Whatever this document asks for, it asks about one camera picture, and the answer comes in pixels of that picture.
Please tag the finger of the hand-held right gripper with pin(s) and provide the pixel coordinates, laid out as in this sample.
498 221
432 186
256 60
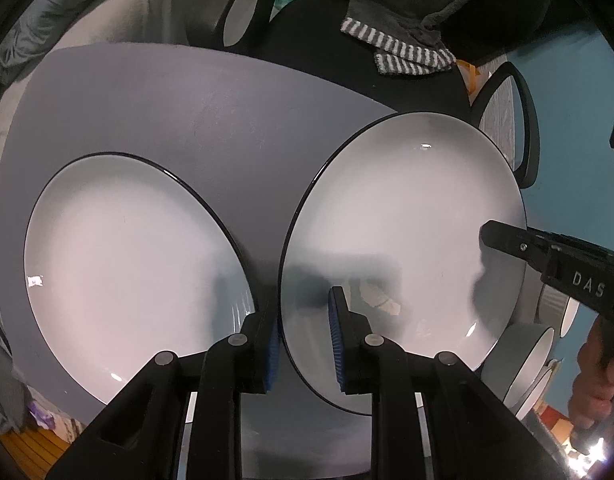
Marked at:
509 242

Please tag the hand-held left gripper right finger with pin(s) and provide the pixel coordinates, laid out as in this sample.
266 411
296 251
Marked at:
337 340

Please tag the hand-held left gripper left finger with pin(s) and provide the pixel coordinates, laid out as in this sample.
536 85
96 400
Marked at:
272 360

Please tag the white plate with black rim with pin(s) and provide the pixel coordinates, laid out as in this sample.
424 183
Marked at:
402 240
137 280

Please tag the person's right hand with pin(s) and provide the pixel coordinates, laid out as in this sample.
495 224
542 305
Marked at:
594 380

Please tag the orange plastic item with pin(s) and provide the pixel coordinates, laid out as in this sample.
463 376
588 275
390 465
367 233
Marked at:
469 75

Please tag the grey garment with striped cuffs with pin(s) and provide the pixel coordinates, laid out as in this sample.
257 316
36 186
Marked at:
417 5

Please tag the white pillow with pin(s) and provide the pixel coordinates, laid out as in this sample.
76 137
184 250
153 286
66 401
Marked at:
152 5

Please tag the grey duvet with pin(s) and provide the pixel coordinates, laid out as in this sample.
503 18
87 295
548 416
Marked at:
42 25

